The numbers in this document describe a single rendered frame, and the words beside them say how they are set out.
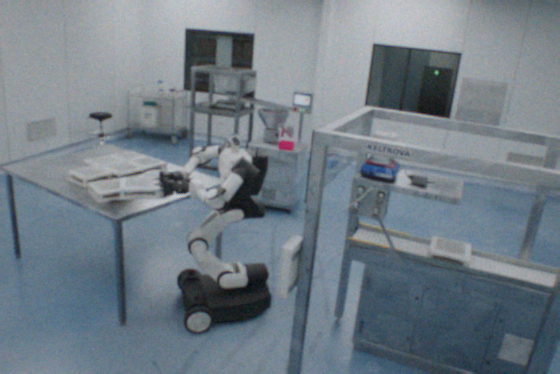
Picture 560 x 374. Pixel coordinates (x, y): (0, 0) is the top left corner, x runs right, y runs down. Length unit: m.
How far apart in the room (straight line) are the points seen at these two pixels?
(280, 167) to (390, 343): 2.65
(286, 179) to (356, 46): 3.21
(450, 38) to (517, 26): 0.98
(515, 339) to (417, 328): 0.58
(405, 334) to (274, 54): 5.82
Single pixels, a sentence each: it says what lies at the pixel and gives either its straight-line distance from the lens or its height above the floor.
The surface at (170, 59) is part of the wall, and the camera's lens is 8.77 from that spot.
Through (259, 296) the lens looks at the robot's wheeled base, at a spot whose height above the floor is 0.17.
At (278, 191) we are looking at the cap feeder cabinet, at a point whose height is 0.26.
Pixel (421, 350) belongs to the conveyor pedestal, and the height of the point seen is 0.16.
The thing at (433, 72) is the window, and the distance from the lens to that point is 7.63.
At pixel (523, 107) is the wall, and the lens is 7.84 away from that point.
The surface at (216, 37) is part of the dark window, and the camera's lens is 8.35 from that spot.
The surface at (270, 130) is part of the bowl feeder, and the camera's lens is 5.36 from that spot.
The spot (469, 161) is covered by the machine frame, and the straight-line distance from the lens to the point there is 1.91.
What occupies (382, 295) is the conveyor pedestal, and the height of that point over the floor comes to 0.48.
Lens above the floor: 2.00
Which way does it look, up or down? 18 degrees down
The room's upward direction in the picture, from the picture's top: 5 degrees clockwise
